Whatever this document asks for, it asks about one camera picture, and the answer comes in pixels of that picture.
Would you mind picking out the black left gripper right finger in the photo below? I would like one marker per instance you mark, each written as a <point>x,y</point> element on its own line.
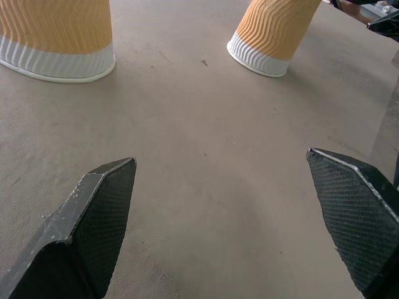
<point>355,218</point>

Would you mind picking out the orange ribbed paper cup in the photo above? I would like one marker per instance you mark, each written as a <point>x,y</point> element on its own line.
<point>56,40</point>
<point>271,37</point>

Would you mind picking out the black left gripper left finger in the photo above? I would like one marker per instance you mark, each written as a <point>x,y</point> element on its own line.
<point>93,224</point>

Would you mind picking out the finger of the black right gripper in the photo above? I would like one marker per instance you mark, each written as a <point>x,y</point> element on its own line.
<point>386,25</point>

